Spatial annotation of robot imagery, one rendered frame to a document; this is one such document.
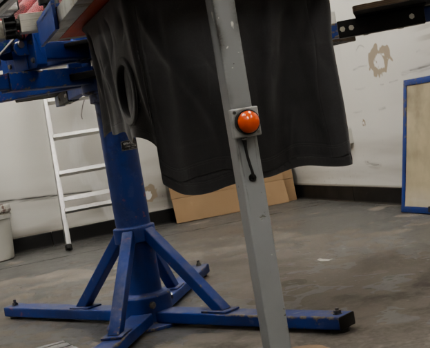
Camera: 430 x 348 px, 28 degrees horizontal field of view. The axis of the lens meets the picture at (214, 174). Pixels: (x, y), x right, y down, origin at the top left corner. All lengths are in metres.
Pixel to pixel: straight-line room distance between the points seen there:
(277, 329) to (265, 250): 0.14
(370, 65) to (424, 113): 0.73
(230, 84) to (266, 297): 0.37
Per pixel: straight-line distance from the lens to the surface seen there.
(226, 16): 1.48
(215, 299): 2.88
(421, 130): 4.89
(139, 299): 3.05
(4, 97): 3.21
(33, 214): 6.34
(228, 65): 1.47
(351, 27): 2.91
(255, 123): 1.44
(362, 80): 5.58
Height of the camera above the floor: 0.65
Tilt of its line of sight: 3 degrees down
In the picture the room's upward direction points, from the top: 10 degrees counter-clockwise
